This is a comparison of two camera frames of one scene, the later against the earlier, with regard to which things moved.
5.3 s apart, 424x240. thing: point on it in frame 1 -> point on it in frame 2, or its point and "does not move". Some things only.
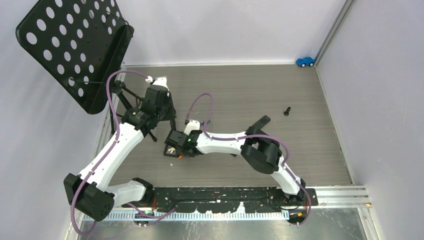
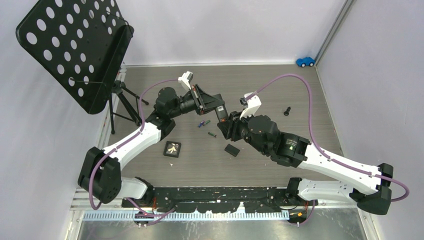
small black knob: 286,113 does not move
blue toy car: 307,61 does not move
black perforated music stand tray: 79,44 does not move
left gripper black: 171,114 -> 203,102
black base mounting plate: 207,199 does not move
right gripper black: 180,153 -> 230,128
